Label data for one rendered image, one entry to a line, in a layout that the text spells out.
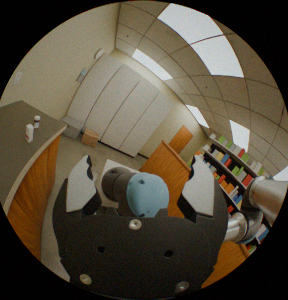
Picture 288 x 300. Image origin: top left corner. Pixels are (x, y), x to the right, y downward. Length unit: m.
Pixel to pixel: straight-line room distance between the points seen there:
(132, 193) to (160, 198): 0.07
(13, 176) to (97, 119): 2.41
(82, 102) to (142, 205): 2.62
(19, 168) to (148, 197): 0.52
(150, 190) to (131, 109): 2.46
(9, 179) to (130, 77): 2.63
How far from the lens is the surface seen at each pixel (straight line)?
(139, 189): 0.20
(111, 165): 0.41
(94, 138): 2.44
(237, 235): 0.40
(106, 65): 2.69
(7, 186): 0.50
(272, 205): 0.21
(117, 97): 2.54
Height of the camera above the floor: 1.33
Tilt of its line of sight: 17 degrees down
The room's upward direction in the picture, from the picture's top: 38 degrees clockwise
